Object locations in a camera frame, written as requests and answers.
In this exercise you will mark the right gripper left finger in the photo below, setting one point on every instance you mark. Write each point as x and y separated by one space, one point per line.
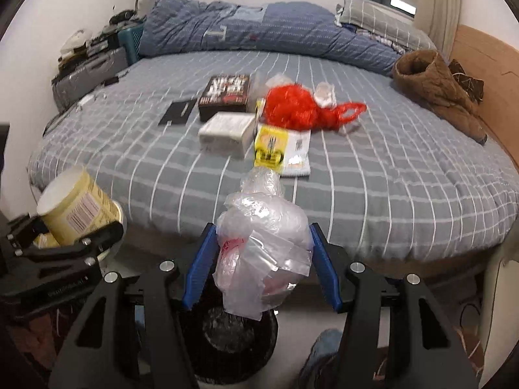
101 349

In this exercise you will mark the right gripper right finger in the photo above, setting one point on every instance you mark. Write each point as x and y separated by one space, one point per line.
396 335

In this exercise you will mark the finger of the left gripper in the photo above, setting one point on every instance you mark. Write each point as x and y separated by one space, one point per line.
91 245
24 230

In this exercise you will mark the yellow instant noodle cup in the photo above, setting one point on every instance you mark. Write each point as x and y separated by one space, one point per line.
73 205

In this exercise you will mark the clear plastic bag bundle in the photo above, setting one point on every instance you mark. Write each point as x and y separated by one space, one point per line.
265 246

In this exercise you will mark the white earphone box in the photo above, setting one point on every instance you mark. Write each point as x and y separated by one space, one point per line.
228 134

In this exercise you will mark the dark cookie box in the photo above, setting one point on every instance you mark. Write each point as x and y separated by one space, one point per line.
224 93

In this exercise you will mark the yellow white snack bag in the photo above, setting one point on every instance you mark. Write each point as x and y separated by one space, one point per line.
282 150

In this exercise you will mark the bubble wrap sheet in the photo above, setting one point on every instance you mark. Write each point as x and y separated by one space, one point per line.
257 89

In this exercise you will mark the red plastic bag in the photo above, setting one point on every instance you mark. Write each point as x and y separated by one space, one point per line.
293 107

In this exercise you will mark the white paper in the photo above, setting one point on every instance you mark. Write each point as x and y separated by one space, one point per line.
324 95

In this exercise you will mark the black lined trash bin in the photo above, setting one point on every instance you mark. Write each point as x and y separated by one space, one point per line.
227 349

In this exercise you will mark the white chair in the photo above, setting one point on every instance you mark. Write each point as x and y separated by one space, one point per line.
499 316

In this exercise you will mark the blue slipper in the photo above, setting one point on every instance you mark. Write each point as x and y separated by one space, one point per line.
323 351

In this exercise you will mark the grey suitcase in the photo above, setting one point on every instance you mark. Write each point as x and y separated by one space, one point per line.
69 88

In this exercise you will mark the black flat card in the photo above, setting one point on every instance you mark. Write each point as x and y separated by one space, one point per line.
178 112

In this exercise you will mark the grey checked bed cover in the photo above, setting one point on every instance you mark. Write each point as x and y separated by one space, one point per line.
397 183

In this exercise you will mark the teal plastic crate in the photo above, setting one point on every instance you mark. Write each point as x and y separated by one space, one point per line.
129 38

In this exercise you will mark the blue striped duvet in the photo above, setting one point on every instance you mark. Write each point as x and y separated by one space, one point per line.
183 26

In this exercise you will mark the dark patterned cushion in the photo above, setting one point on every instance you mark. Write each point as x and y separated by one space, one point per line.
474 87

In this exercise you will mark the brown fleece jacket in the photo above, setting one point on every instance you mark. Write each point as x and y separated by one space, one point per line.
424 76

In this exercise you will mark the wooden headboard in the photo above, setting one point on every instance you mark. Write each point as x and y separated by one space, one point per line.
497 64

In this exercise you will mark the grey checked pillow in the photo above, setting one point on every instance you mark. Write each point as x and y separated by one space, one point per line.
363 18

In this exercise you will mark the beige curtain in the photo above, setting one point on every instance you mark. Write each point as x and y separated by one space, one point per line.
439 20

